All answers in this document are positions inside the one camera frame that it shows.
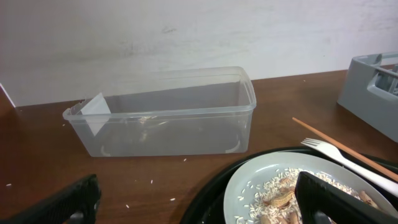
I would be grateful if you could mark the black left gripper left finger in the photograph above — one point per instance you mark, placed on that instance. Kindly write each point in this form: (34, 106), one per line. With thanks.
(76, 203)

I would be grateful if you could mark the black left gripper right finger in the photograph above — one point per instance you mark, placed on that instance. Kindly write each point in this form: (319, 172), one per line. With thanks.
(321, 203)

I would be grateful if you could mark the rice and peanut shells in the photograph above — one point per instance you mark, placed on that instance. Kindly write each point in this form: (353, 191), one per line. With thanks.
(266, 194)

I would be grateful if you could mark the white plastic fork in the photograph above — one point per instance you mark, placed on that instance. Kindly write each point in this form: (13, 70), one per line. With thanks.
(333, 153)

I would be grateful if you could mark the grey plate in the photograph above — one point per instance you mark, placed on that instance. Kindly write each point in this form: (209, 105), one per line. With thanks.
(292, 159)

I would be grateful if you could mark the wooden chopstick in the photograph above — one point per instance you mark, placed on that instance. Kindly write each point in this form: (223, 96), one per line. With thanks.
(348, 150)

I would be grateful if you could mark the grey dishwasher rack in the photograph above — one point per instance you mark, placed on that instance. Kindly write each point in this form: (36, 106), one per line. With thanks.
(370, 92)

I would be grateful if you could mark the round black tray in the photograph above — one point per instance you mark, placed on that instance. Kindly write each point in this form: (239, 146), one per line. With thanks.
(207, 204)

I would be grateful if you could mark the clear plastic bin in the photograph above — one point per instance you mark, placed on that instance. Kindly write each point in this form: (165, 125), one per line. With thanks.
(184, 112)

